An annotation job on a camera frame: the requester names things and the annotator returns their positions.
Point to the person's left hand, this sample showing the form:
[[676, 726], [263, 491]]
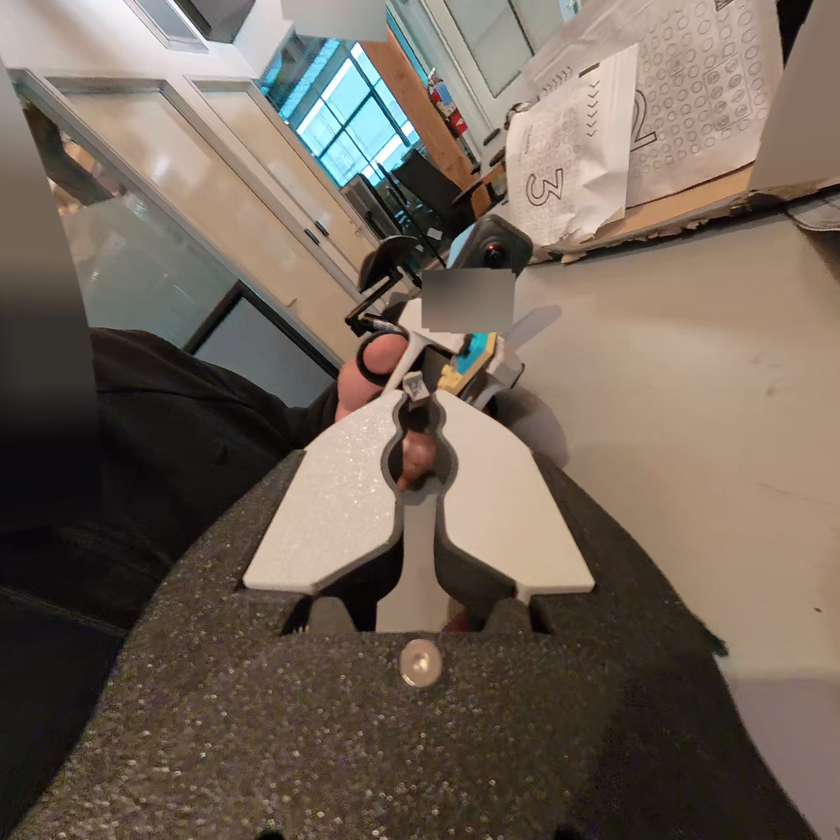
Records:
[[361, 394]]

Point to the glass partition doors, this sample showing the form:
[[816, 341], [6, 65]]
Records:
[[197, 184]]

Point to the wooden support beam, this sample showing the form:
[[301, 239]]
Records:
[[407, 85]]

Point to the black framed window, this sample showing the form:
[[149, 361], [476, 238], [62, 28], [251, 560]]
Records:
[[341, 111]]

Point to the person's left forearm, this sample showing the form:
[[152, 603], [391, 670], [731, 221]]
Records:
[[282, 433]]

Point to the small white grey brick piece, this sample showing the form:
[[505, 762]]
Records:
[[415, 387]]

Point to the grey desk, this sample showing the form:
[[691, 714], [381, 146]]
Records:
[[689, 394]]

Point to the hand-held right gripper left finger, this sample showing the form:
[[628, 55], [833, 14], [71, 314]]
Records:
[[328, 512]]

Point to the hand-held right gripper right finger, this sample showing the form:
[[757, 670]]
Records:
[[512, 512]]

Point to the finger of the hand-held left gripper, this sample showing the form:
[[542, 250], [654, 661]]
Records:
[[502, 387], [436, 344]]

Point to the black monitor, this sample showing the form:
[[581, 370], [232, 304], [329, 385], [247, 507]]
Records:
[[262, 354]]

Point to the tan square brick plate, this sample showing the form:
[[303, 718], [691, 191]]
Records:
[[484, 365]]

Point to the white wall vent grille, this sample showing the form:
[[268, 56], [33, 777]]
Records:
[[170, 19]]

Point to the tan pointed brick piece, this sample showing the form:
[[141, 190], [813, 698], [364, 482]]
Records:
[[451, 379]]

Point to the red fire extinguisher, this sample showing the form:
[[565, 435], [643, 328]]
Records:
[[436, 88]]

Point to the black wall speaker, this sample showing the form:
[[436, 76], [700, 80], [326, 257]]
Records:
[[223, 16]]

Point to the black office chair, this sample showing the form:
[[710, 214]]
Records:
[[426, 190]]

